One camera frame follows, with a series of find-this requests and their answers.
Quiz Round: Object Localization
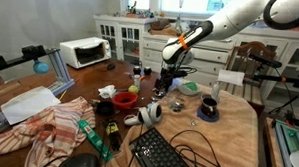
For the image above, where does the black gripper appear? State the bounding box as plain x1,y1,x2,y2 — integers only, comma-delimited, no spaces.
156,67,176,94

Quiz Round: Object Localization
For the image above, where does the small clear glass jar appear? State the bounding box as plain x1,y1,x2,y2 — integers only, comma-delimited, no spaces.
164,95,179,109

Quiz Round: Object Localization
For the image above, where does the small shaker bottle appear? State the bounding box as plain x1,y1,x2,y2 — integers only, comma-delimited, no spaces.
132,73,142,87

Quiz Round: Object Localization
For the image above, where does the black binder clip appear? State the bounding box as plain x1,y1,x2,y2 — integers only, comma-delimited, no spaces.
172,99,187,114

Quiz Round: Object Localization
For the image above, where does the yellow tennis ball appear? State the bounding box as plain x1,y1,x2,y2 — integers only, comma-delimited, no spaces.
127,84,139,95

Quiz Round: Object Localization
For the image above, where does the green packet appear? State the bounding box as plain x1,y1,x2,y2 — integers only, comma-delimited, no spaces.
183,81,200,92

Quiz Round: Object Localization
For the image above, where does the white drawer sideboard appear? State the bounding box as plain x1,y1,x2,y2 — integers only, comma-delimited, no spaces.
139,24,237,89

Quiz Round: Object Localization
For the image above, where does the red bowl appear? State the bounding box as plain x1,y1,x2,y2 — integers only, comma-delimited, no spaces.
111,90,139,110

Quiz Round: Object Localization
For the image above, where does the dark metal mug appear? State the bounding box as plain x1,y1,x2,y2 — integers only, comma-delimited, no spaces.
200,93,220,119

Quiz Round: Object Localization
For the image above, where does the white crumpled tissue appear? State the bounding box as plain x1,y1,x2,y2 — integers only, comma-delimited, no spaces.
97,84,118,100

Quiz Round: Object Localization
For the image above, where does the small black bowl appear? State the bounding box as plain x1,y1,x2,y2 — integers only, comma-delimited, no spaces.
95,100,116,117

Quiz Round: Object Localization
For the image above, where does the brown woven basket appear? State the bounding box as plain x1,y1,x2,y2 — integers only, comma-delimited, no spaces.
149,17,172,32

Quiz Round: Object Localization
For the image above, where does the yellow black tool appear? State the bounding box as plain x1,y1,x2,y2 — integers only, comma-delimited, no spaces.
101,119,123,152

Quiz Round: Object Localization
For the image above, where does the black keyboard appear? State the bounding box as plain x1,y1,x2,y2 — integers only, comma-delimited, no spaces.
129,126,198,167

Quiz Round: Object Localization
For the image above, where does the white paper tag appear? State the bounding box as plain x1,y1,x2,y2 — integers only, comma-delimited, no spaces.
218,69,246,87

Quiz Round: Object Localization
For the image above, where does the white glass door cabinet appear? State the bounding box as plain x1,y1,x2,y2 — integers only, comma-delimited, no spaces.
91,13,150,66

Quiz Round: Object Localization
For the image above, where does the white framed window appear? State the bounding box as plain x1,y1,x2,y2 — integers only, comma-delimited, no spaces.
120,0,241,19

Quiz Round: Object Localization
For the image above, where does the long green box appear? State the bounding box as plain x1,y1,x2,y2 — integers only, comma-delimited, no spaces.
75,119,116,163

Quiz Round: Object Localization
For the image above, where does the tan towel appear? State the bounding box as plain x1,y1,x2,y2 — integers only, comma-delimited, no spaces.
103,76,263,167

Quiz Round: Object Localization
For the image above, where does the white toaster oven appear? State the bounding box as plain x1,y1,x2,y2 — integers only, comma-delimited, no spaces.
58,35,113,71

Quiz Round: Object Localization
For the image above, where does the yellow pencil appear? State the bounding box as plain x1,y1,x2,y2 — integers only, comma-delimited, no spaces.
58,89,68,102

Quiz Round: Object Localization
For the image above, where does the black tripod stand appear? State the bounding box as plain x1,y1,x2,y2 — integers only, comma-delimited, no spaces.
246,52,299,128

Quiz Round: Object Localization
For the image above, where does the brown wooden chair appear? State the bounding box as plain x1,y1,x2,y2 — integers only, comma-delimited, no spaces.
222,39,279,111

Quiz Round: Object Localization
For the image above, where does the red striped cloth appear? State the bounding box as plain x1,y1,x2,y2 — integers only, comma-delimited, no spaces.
0,93,98,167

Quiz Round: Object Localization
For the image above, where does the blue ball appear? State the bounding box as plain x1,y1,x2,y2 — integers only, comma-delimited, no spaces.
32,59,50,75

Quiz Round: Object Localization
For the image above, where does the white tall cabinet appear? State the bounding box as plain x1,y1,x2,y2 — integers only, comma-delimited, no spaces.
232,25,299,120

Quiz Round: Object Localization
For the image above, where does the white paper sheet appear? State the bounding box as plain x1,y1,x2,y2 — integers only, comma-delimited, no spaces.
0,84,62,127

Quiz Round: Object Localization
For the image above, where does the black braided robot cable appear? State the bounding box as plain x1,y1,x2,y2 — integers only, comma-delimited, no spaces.
171,48,199,79

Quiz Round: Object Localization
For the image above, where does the thin black cable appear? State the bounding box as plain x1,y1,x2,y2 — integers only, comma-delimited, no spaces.
168,128,228,167

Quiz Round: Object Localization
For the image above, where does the aluminium camera stand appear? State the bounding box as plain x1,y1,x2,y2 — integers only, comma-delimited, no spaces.
0,46,77,139

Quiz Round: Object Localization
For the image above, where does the black camera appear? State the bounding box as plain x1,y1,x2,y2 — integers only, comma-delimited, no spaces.
20,44,49,61

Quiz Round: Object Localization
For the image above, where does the teal aluminium frame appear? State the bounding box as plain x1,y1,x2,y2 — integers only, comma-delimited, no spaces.
269,117,299,167

